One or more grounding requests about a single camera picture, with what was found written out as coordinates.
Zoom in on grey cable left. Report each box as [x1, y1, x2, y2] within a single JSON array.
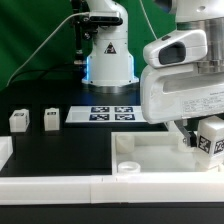
[[6, 11, 91, 87]]

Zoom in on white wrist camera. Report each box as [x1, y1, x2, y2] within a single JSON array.
[[143, 29, 208, 68]]

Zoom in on black cable on table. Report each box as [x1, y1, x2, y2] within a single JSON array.
[[13, 64, 88, 81]]

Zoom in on white U-shaped obstacle fence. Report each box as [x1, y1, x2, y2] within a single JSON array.
[[0, 133, 224, 205]]

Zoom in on white fiducial marker plate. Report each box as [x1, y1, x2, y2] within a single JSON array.
[[66, 106, 145, 123]]

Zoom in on grey cable right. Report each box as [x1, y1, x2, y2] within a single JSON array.
[[138, 0, 158, 41]]

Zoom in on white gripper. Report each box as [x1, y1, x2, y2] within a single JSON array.
[[140, 64, 224, 147]]

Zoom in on white square tabletop part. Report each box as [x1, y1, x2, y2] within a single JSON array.
[[111, 132, 224, 176]]

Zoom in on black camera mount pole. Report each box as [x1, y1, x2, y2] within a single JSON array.
[[70, 0, 97, 66]]

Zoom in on grey cable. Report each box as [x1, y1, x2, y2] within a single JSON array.
[[138, 0, 158, 41], [6, 11, 91, 87]]

